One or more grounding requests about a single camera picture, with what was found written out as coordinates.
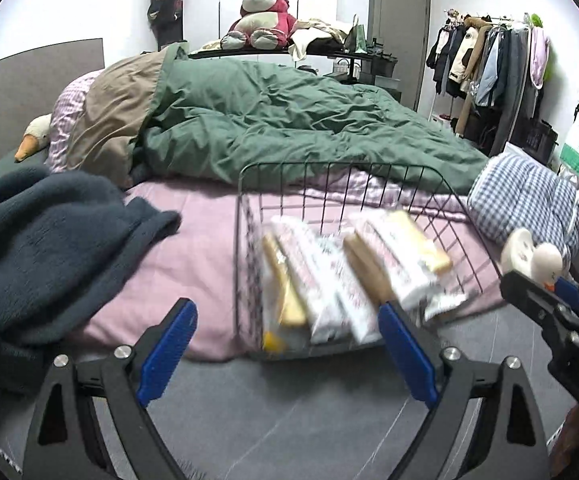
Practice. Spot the clothes rack with garments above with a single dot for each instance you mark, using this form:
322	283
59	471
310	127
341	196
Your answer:
493	71

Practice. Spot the pink bed sheet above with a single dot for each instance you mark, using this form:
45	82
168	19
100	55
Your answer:
194	261

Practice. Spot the blue checked pillow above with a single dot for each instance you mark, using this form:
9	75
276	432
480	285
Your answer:
515	192

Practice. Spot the green duvet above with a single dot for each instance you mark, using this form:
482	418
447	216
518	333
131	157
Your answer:
233	120

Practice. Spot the grey headboard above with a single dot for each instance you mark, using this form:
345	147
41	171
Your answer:
31	81

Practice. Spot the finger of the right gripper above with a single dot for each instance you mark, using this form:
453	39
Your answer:
529	297
568	292

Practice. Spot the grey door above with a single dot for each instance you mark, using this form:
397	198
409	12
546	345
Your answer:
401	26

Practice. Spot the pink plush bear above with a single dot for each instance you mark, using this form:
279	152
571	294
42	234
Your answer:
264	25

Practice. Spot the bagged bread slice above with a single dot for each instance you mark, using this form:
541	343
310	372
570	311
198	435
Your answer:
371	275

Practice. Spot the dark teal fleece blanket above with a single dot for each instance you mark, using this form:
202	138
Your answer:
68	243

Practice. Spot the white red-text snack packet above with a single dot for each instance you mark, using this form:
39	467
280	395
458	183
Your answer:
314	282

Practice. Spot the black wire basket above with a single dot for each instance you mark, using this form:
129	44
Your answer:
326	204

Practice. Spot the white duck toy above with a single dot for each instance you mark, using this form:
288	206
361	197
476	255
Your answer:
542	263

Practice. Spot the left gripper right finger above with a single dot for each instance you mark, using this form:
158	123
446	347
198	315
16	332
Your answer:
508	440

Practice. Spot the white goose plush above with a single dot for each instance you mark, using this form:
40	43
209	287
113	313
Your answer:
35	138

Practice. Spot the brown duvet lining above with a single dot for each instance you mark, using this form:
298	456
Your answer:
115	109

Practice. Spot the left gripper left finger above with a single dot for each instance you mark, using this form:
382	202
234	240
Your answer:
65	440

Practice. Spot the grey blue snack packet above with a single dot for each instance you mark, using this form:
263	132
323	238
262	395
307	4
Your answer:
359	311

